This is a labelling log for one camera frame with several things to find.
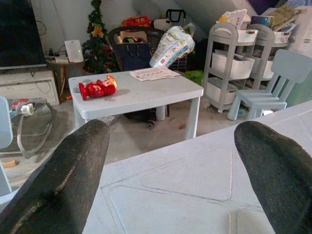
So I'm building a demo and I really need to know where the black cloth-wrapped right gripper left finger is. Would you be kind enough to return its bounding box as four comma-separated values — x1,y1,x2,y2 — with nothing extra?
0,119,110,234

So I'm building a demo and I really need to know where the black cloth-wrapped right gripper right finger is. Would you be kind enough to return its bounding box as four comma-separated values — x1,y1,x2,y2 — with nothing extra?
234,121,312,234

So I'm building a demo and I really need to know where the small wooden block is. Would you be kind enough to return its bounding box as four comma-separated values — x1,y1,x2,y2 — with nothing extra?
1,159,20,169

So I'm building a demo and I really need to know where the grey baby bouncer seat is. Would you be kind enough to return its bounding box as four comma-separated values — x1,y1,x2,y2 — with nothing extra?
0,97,58,159

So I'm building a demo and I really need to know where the light blue chair backrest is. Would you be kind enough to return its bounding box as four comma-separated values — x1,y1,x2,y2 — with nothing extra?
0,95,14,150

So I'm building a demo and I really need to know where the light blue child chair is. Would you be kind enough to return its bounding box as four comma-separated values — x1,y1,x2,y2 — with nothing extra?
227,49,312,121

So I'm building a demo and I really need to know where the large light blue plastic table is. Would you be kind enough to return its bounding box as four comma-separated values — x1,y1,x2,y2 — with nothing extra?
82,100,312,234

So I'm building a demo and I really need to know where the red toy figure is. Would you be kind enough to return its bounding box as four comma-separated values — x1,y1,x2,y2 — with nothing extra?
78,75,118,101

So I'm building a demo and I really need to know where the white tv cabinet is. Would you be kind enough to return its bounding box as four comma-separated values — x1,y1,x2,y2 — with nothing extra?
0,69,60,106

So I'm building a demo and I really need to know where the black red object under table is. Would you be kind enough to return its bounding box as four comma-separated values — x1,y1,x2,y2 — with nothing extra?
123,107,170,130

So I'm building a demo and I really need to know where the round gold side table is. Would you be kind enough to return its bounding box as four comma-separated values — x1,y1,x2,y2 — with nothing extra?
45,58,86,102

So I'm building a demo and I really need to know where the small light blue plastic table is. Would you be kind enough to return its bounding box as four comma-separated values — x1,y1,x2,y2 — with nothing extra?
68,69,204,140

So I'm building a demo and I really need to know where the grey three-tier storage trolley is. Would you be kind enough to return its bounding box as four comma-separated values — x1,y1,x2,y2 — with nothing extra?
248,23,293,90
203,22,258,113

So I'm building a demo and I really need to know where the green toy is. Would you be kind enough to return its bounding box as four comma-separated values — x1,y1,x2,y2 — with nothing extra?
183,70,204,86

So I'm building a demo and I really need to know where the white air purifier box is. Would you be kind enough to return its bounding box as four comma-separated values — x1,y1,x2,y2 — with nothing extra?
64,39,84,63

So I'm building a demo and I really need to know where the printed paper sheet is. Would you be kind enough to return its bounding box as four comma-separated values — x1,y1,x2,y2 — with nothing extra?
129,66,181,82

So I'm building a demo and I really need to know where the small decorated christmas tree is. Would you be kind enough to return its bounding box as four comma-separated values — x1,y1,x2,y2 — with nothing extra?
81,0,117,74

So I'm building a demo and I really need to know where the navy blue tote bag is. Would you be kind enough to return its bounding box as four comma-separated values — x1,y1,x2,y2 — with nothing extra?
114,42,153,72

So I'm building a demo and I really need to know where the black flat screen television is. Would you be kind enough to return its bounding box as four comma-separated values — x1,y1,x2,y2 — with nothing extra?
0,0,47,69

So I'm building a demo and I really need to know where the stack of children books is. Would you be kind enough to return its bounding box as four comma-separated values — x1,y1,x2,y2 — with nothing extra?
250,4,303,32

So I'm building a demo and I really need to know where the diaper pack in plastic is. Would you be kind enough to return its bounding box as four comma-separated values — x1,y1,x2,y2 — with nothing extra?
149,25,196,68

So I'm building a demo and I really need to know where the dark wicker chair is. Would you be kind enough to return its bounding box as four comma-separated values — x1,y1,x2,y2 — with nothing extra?
108,26,169,72

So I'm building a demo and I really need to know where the red orange toy vehicle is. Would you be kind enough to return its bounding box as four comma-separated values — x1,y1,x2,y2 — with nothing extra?
121,16,151,28

